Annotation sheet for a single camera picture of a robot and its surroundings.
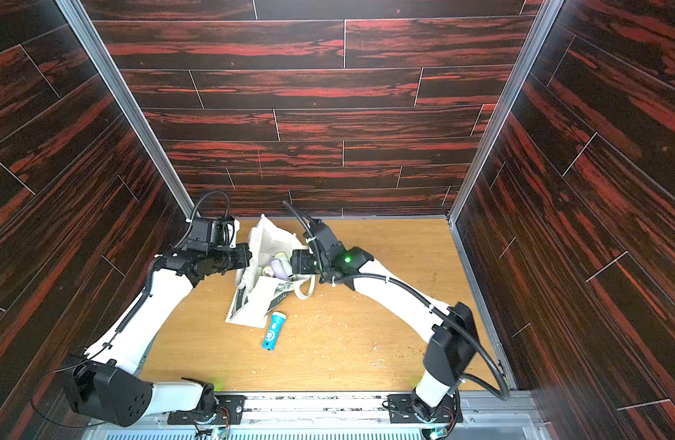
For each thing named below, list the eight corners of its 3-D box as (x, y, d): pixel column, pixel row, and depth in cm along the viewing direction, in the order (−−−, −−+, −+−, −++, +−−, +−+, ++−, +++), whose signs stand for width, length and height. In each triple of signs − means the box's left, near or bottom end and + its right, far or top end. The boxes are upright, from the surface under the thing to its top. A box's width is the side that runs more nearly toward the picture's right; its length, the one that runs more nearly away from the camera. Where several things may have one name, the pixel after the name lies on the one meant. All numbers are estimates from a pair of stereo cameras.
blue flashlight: (261, 348, 86) (259, 345, 83) (275, 314, 93) (273, 310, 91) (273, 351, 85) (272, 347, 83) (286, 316, 93) (284, 312, 90)
